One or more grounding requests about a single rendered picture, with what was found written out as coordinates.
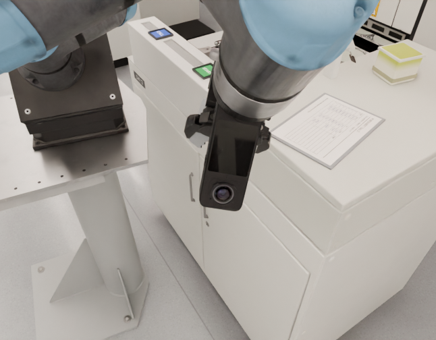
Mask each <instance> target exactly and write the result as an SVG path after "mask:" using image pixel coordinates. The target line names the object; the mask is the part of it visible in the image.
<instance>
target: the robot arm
mask: <svg viewBox="0 0 436 340"><path fill-rule="evenodd" d="M140 1H142V0H0V75H1V74H3V73H8V72H10V71H12V70H14V69H16V68H17V69H18V71H19V73H20V74H21V76H22V77H23V78H24V79H25V80H26V81H27V82H29V83H30V84H31V85H33V86H34V87H36V88H39V89H41V90H46V91H60V90H65V89H66V88H69V87H70V86H72V85H74V84H75V83H76V82H77V81H78V80H79V79H80V77H81V75H82V73H83V71H84V66H85V58H84V52H83V50H82V46H84V45H85V44H87V43H89V42H91V41H93V40H94V39H96V38H98V37H100V36H102V35H104V34H106V33H107V32H109V31H111V30H113V29H114V28H117V27H120V26H123V25H124V24H125V23H126V22H127V21H128V20H130V19H132V18H133V17H134V16H135V14H136V10H137V3H138V2H140ZM379 1H380V0H200V2H201V3H203V4H204V5H205V6H206V8H207V9H208V10H209V12H210V13H211V15H212V16H213V17H214V19H215V20H216V21H217V23H218V24H219V25H220V27H221V29H222V30H223V35H222V37H221V42H220V45H219V49H218V48H215V47H213V48H212V49H211V51H210V54H209V58H210V59H212V60H214V64H213V68H212V70H211V76H210V80H209V86H208V89H209V91H208V95H207V98H204V99H203V100H202V102H201V104H200V109H199V112H198V114H193V115H189V116H188V118H187V120H186V125H185V128H184V133H185V135H186V138H188V139H189V141H191V143H193V144H194V145H195V146H196V147H198V148H202V145H205V142H209V143H208V146H207V153H206V155H205V161H204V167H203V172H202V178H201V182H200V188H199V201H200V204H201V205H202V206H203V207H208V208H216V209H221V210H229V211H238V210H240V209H241V207H242V204H243V201H244V196H245V192H246V187H247V184H248V179H249V176H250V171H251V168H252V162H253V159H254V154H255V153H257V154H258V153H260V152H263V151H266V150H268V149H269V147H270V142H271V132H270V131H269V128H268V127H267V126H265V120H267V121H270V120H271V117H272V116H274V115H276V114H278V113H279V112H281V111H283V110H284V109H285V108H286V107H287V106H288V105H289V104H290V103H291V102H292V101H293V100H294V99H295V98H296V97H297V96H298V95H299V94H300V93H301V92H302V91H303V90H304V89H305V87H306V86H307V85H308V84H309V83H310V82H311V81H312V79H313V78H314V77H315V76H316V75H317V74H318V73H319V72H320V71H321V70H322V69H323V68H324V67H325V66H326V65H329V64H330V63H332V62H333V61H335V60H336V59H337V58H338V57H339V56H340V55H341V54H342V53H343V52H344V51H345V50H346V49H347V47H348V46H349V44H350V43H351V41H352V39H353V38H354V35H355V34H356V32H357V31H358V30H359V29H360V27H361V26H362V25H363V24H364V23H365V22H366V21H367V20H368V18H369V17H370V16H371V14H372V13H373V12H374V10H375V9H376V7H377V5H378V3H379Z"/></svg>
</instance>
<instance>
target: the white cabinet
mask: <svg viewBox="0 0 436 340"><path fill-rule="evenodd" d="M128 63H129V67H130V74H131V78H132V85H133V89H134V93H135V94H137V95H138V96H139V97H140V98H141V99H142V102H143V103H144V106H145V107H146V112H147V132H148V163H147V167H148V174H149V178H150V182H151V189H152V193H153V200H154V201H155V202H156V203H157V205H158V207H159V208H160V209H161V211H162V212H163V214H164V215H165V217H166V218H167V220H168V221H169V222H170V224H171V226H172V227H173V228H174V229H175V231H176V233H177V234H178V235H179V237H180V238H181V240H182V241H183V243H184V244H185V246H186V247H187V249H188V250H189V251H190V253H191V255H193V257H194V259H195V260H196V261H197V263H198V264H199V266H200V267H201V269H202V270H203V272H204V273H205V275H206V276H207V277H208V279H209V281H210V282H211V283H212V284H213V286H214V288H215V289H216V290H217V292H218V293H219V295H220V296H221V297H222V299H223V301H224V302H225V303H226V305H227V306H228V308H229V309H230V310H231V312H232V314H233V315H234V316H235V317H236V319H237V321H238V322H239V323H240V325H241V326H242V328H243V329H244V331H245V332H246V334H247V335H248V336H249V338H250V340H336V339H338V338H339V337H341V336H342V335H343V334H344V333H345V332H347V331H348V330H350V329H351V328H352V327H353V326H354V325H356V324H357V323H359V322H360V321H361V320H362V319H363V318H365V317H366V316H368V315H369V314H370V313H371V312H373V311H374V310H375V309H377V308H378V307H379V306H380V305H381V304H383V303H384V302H386V301H387V300H388V299H389V298H391V297H392V296H393V295H395V294H396V293H397V292H398V291H400V290H401V289H403V287H404V286H405V284H406V283H407V282H408V280H409V278H410V277H411V276H412V274H413V273H414V271H415V270H416V268H417V267H418V265H419V264H420V263H421V261H422V260H423V258H424V257H425V255H426V254H427V252H428V251H429V250H430V248H431V246H432V245H433V244H434V242H435V241H436V186H434V187H432V188H431V189H430V190H427V191H426V192H425V193H423V194H421V195H420V196H418V197H417V198H415V199H414V200H412V201H410V202H409V203H407V204H406V205H404V206H403V207H401V208H399V209H398V210H397V211H395V212H393V213H391V214H390V215H389V216H387V217H385V218H384V219H382V220H381V221H379V222H378V223H376V224H374V225H373V226H372V227H370V228H368V229H367V230H365V231H363V232H362V233H360V234H359V235H357V236H356V237H354V238H353V239H351V240H350V241H348V242H346V243H345V244H343V245H342V246H340V247H339V248H337V249H336V250H334V251H332V252H331V253H329V254H325V253H324V252H323V251H322V250H321V249H320V248H319V247H318V246H317V245H316V244H315V243H314V242H313V241H312V240H311V239H310V238H309V237H308V236H307V235H306V234H305V233H304V232H303V231H302V230H301V229H300V228H299V227H298V226H297V225H296V224H295V223H294V222H293V221H292V220H291V219H290V218H289V217H288V216H287V215H286V214H285V213H284V212H283V211H282V210H281V209H280V208H279V207H278V206H277V205H276V204H275V203H274V202H273V201H272V200H271V199H270V198H269V197H268V196H267V195H266V194H265V193H264V192H263V191H262V190H261V189H260V188H259V187H258V186H257V185H256V184H255V183H254V182H253V181H252V180H251V179H250V178H249V179H248V184H247V187H246V192H245V196H244V201H243V204H242V207H241V209H240V210H238V211H229V210H221V209H216V208H208V207H203V206H202V205H201V204H200V201H199V188H200V182H201V178H202V172H203V167H204V161H205V155H206V153H207V146H208V143H209V142H205V145H202V148H198V147H196V146H195V145H194V144H193V143H191V141H189V139H188V138H186V135H185V133H184V128H185V125H186V120H187V117H186V116H185V115H184V114H183V113H182V112H181V111H180V110H179V109H178V108H177V107H176V106H175V105H174V104H173V103H172V102H171V101H170V100H169V99H168V98H167V97H166V96H165V95H164V94H163V93H162V92H161V91H160V90H159V89H158V88H157V87H156V86H155V85H154V84H153V83H152V82H151V81H150V80H149V79H148V78H147V77H146V76H145V75H144V74H143V73H142V72H141V71H140V70H139V69H138V68H137V67H136V66H135V65H134V64H133V63H132V62H131V61H130V60H128Z"/></svg>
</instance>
